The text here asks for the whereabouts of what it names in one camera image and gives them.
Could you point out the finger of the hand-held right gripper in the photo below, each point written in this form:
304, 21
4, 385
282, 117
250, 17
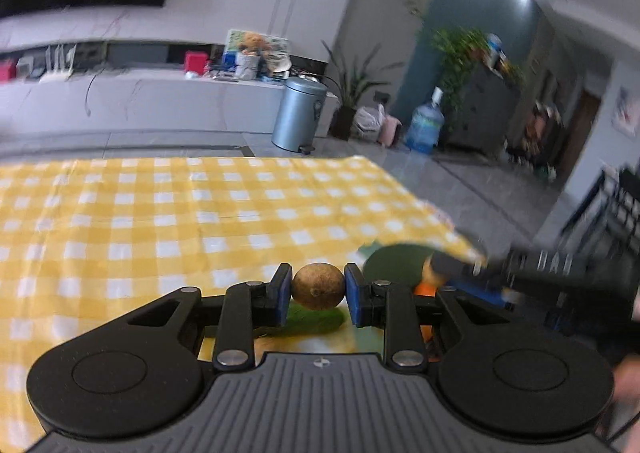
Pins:
457, 264
480, 295

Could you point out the long-leaf plant in black pot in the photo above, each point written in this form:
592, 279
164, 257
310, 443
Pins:
350, 93

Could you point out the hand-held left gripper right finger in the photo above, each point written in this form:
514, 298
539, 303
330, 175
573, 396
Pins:
354, 295

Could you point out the brown wooden door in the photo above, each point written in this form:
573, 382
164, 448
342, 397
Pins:
580, 133

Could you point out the person's right forearm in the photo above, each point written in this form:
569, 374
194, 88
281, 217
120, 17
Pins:
627, 378

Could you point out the yellow checked tablecloth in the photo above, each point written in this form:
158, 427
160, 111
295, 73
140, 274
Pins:
125, 233

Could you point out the pink flat box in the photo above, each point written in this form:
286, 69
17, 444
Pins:
6, 71

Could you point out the silver pedal trash can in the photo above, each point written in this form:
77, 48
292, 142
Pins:
297, 113

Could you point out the brown teddy bear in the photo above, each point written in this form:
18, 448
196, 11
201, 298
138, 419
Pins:
250, 53

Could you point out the beige hat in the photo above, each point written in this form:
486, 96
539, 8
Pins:
276, 62

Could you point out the green cucumber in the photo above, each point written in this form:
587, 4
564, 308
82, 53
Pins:
315, 320

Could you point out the wall poster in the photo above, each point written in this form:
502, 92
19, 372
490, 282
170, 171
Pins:
627, 110

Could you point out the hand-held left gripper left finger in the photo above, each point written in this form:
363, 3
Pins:
280, 295

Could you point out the brown kiwi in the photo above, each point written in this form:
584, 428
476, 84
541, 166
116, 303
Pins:
318, 284

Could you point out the white plastic bag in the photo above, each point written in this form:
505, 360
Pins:
369, 123

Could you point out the green colander bowl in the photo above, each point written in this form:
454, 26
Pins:
395, 263

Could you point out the grey cabinet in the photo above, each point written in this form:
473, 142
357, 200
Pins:
480, 108

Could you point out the red box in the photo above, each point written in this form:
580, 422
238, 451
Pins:
195, 62

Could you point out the white router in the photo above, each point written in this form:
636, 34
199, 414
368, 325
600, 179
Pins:
57, 73

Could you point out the white marble cabinet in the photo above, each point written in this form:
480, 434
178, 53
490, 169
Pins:
175, 103

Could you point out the blue water jug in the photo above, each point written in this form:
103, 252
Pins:
424, 125

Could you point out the small pink bin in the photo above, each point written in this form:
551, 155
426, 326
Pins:
391, 130

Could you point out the leafy ivy plant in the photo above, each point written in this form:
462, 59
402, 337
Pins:
460, 53

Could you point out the colourful picture board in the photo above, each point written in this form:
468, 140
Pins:
232, 45

